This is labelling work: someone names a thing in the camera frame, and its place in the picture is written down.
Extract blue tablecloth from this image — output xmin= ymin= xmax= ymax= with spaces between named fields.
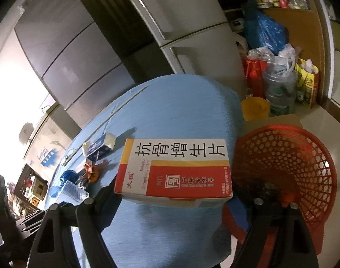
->
xmin=45 ymin=74 xmax=244 ymax=268

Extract large blue plastic bag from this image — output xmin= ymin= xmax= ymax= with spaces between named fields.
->
xmin=244 ymin=1 xmax=288 ymax=55

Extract cardboard box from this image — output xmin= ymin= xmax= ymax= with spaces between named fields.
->
xmin=242 ymin=114 xmax=303 ymax=136

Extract white red medicine box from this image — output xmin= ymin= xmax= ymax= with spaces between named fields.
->
xmin=114 ymin=138 xmax=232 ymax=209

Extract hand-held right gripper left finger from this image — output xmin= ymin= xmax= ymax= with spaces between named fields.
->
xmin=33 ymin=183 xmax=123 ymax=268

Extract red gift bag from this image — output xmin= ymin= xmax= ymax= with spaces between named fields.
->
xmin=242 ymin=58 xmax=268 ymax=99

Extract orange wrapper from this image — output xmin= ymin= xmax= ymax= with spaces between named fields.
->
xmin=82 ymin=162 xmax=107 ymax=182

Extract white round appliance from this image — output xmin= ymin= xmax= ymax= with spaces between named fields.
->
xmin=18 ymin=122 xmax=37 ymax=144

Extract dark wooden crate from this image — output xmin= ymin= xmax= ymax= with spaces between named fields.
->
xmin=15 ymin=164 xmax=51 ymax=204

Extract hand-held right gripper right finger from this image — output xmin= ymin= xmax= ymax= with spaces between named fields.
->
xmin=224 ymin=194 xmax=318 ymax=268

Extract clear water jug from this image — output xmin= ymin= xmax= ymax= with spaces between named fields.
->
xmin=263 ymin=64 xmax=298 ymax=117

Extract small blue plastic bag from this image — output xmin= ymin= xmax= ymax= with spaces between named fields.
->
xmin=59 ymin=170 xmax=80 ymax=186

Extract clear plastic tray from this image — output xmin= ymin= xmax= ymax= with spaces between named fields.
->
xmin=58 ymin=181 xmax=90 ymax=205

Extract grey refrigerator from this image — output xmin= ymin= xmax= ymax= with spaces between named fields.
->
xmin=14 ymin=0 xmax=137 ymax=127

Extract white crumpled plastic bags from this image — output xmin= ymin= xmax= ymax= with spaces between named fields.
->
xmin=247 ymin=44 xmax=297 ymax=74

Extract wooden cabinet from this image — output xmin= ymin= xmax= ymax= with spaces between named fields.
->
xmin=261 ymin=4 xmax=326 ymax=105

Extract white refrigerator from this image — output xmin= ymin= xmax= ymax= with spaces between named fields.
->
xmin=114 ymin=0 xmax=249 ymax=97

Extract red plastic mesh basket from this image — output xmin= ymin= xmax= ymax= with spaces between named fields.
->
xmin=223 ymin=124 xmax=338 ymax=246

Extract yellow printed bag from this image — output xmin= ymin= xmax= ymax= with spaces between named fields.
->
xmin=295 ymin=59 xmax=320 ymax=109

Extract blue white tissue packet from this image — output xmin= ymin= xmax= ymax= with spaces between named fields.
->
xmin=83 ymin=133 xmax=116 ymax=159

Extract blue white printed carton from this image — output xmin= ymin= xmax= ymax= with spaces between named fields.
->
xmin=26 ymin=117 xmax=73 ymax=175

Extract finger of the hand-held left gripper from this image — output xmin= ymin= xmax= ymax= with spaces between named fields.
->
xmin=21 ymin=221 xmax=47 ymax=233
xmin=16 ymin=211 xmax=47 ymax=225

